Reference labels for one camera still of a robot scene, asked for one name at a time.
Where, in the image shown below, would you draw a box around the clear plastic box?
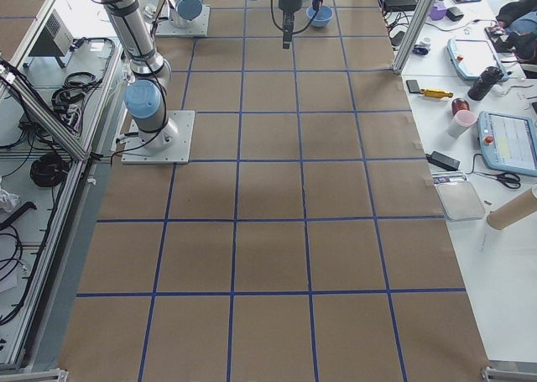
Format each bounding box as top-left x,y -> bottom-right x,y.
431,171 -> 485,222

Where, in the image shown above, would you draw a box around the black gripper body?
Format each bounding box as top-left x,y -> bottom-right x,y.
279,0 -> 302,32

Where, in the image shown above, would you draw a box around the black power brick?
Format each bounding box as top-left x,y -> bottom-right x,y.
425,151 -> 460,171

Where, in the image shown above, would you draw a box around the cardboard tube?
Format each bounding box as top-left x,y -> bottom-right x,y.
486,186 -> 536,230

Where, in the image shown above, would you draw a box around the purple block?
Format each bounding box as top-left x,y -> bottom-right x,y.
429,2 -> 447,21

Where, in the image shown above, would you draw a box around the black water bottle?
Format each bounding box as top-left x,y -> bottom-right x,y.
467,66 -> 503,101

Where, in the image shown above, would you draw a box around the pink lidded cup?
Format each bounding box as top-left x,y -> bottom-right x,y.
447,109 -> 477,139

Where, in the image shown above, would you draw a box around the black phone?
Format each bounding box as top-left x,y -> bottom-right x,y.
405,79 -> 421,94

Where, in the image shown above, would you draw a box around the teach pendant far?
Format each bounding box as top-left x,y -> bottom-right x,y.
446,38 -> 508,82

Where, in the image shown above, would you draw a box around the teach pendant near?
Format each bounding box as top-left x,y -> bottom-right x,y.
477,111 -> 536,177

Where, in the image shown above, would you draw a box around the aluminium frame post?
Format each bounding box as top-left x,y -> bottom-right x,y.
391,0 -> 435,75

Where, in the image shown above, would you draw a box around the black scissors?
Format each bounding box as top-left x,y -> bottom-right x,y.
482,171 -> 521,190

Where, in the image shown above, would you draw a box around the red apple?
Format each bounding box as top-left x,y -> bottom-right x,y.
451,98 -> 470,116

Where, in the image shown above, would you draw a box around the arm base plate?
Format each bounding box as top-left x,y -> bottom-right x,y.
121,110 -> 196,165
156,4 -> 211,38

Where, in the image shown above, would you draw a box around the teach pendant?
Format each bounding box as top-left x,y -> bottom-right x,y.
477,111 -> 536,177
446,38 -> 508,82

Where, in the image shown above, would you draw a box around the blue bowl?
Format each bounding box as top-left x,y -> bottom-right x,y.
305,5 -> 334,28

